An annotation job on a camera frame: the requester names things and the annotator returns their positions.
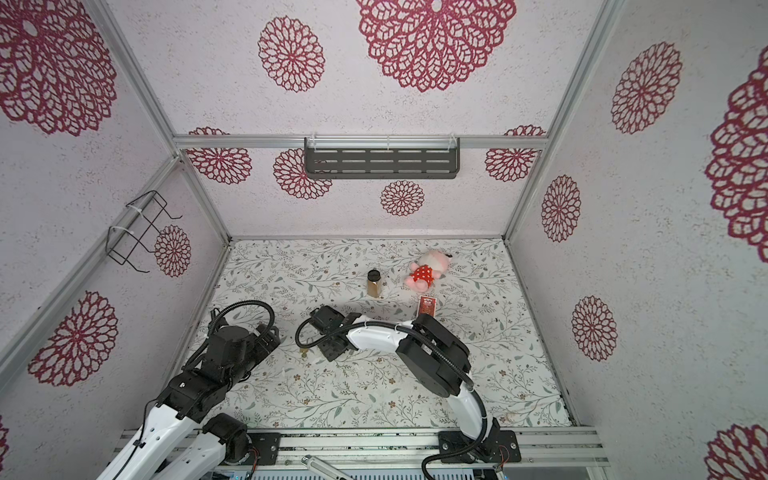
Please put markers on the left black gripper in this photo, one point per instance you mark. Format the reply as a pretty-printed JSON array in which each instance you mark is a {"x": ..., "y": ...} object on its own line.
[{"x": 272, "y": 340}]

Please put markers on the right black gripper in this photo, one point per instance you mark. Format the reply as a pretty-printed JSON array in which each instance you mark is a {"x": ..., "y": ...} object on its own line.
[{"x": 327, "y": 352}]

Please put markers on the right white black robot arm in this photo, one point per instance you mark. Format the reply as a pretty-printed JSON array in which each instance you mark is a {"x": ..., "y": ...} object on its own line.
[{"x": 437, "y": 359}]

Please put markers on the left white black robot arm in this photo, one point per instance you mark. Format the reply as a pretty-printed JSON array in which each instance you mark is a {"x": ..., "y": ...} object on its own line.
[{"x": 198, "y": 384}]

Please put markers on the spice jar with black lid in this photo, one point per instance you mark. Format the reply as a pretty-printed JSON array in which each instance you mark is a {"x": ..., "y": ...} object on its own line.
[{"x": 374, "y": 283}]

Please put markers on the red playing card box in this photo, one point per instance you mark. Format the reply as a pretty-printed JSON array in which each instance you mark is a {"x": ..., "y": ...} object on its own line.
[{"x": 427, "y": 306}]

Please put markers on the pink plush toy red dress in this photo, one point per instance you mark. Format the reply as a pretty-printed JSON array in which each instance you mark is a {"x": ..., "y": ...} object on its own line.
[{"x": 430, "y": 267}]

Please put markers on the black wire wall basket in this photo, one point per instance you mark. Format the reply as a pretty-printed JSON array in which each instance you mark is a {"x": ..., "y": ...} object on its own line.
[{"x": 127, "y": 236}]

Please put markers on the grey metal wall shelf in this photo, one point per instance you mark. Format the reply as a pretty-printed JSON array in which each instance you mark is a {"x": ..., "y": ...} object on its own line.
[{"x": 388, "y": 160}]

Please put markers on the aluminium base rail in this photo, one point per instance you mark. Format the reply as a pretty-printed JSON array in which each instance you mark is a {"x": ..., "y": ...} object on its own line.
[{"x": 260, "y": 451}]

